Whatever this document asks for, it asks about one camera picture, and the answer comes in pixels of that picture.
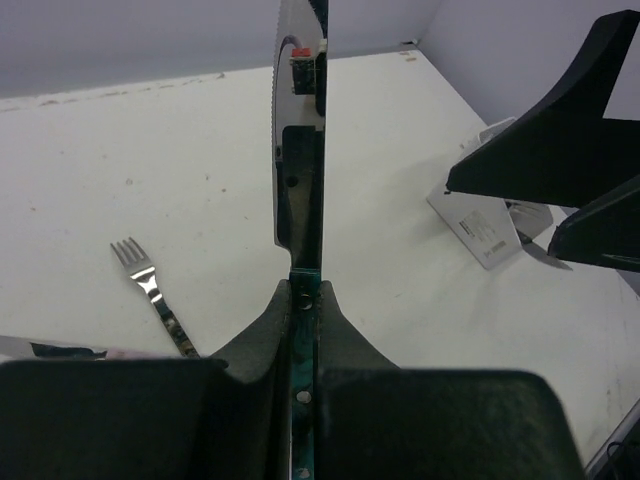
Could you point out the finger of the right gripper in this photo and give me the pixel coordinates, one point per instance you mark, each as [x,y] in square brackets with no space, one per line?
[564,151]
[604,233]

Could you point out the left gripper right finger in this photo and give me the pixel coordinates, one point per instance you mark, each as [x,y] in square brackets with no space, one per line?
[376,420]

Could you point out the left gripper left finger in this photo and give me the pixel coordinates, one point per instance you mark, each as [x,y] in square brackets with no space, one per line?
[223,416]

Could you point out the knife with teal handle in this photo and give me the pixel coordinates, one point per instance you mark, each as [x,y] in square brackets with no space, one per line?
[298,127]

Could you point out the fork with dark handle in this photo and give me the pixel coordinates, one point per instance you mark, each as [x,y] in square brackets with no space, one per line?
[141,270]

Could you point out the knife with pink handle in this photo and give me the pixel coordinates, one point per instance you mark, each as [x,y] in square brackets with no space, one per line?
[19,348]

